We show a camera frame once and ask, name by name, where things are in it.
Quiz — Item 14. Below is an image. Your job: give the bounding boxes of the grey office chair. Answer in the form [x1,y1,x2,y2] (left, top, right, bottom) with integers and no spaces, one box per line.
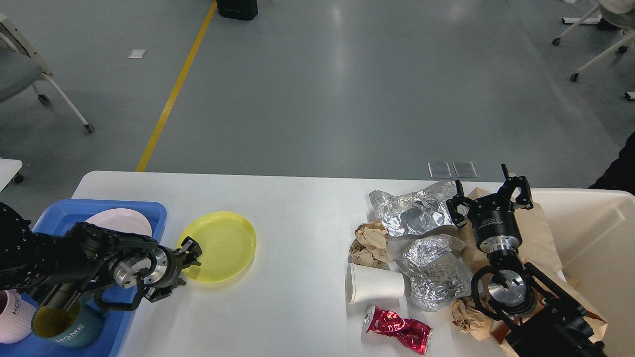
[0,13,95,134]

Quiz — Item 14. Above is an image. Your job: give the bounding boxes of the lower crumpled aluminium foil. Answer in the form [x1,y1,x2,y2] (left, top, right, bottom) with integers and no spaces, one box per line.
[394,234,473,312]

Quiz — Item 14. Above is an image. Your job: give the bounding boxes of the white side table corner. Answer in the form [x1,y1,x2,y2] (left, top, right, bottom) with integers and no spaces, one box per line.
[0,158,23,191]

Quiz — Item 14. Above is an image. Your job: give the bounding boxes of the person in dark clothes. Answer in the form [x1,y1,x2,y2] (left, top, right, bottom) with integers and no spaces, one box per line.
[589,132,635,195]

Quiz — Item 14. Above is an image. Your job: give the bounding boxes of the pink plate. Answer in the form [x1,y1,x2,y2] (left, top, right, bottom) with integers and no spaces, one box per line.
[86,208,153,237]

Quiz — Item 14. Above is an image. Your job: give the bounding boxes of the small crumpled brown paper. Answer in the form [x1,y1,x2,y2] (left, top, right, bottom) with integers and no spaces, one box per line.
[451,297,492,341]

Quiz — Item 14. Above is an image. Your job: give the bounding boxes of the brown paper bag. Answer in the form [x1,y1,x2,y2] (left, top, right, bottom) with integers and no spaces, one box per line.
[458,187,609,357]

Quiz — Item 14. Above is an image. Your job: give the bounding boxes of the blue plastic tray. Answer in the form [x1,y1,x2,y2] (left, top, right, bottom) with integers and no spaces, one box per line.
[0,199,167,357]

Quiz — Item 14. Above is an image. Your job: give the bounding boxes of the dark green mug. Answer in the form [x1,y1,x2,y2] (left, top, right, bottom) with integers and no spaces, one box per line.
[31,301,104,349]

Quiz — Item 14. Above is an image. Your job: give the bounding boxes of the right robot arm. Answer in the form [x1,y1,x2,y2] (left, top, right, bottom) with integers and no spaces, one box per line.
[446,164,605,357]

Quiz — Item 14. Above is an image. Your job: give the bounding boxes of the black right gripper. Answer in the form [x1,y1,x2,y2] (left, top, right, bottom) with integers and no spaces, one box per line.
[446,164,534,255]

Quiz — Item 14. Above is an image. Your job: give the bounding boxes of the left floor socket plate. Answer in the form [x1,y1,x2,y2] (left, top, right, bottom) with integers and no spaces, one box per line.
[427,161,453,179]

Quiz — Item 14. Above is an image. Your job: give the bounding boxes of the crumpled brown paper ball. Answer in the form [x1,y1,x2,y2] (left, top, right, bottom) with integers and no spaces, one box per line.
[349,221,394,268]

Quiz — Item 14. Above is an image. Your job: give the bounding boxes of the crushed red can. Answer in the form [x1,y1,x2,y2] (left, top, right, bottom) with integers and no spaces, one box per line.
[362,305,432,356]

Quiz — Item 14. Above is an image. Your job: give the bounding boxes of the crumpled aluminium foil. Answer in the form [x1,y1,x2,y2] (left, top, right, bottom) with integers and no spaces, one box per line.
[394,234,473,312]
[368,180,457,238]

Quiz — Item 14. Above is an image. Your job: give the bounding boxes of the beige plastic bin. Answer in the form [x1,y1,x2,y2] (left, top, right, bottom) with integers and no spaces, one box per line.
[531,189,635,357]

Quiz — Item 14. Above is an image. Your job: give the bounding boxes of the upper crumpled aluminium foil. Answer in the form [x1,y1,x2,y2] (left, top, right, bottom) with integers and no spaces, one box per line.
[368,180,457,238]

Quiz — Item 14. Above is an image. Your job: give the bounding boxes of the black box on floor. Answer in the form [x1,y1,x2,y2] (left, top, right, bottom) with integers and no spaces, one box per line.
[216,0,258,21]

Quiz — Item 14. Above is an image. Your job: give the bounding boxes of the pink mug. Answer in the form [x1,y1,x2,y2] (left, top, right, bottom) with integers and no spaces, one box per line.
[0,290,38,344]

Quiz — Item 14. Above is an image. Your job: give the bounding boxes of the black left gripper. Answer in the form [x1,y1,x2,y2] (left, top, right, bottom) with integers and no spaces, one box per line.
[136,237,203,302]

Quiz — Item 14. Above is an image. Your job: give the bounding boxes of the floor socket plate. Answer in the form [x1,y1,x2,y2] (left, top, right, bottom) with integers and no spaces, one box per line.
[427,161,453,179]
[452,161,479,179]

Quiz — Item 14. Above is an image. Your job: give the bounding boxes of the white paper cup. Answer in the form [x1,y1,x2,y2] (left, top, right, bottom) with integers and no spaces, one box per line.
[345,263,405,303]

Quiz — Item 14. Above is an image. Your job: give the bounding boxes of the yellow plastic plate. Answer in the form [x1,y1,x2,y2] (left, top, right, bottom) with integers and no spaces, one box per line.
[181,212,257,283]

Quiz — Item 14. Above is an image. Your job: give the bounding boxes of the white chair base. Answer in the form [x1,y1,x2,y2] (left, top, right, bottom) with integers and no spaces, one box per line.
[552,0,635,102]

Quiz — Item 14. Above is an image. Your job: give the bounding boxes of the right floor socket plate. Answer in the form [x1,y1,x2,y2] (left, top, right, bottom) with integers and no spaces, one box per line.
[452,161,479,179]

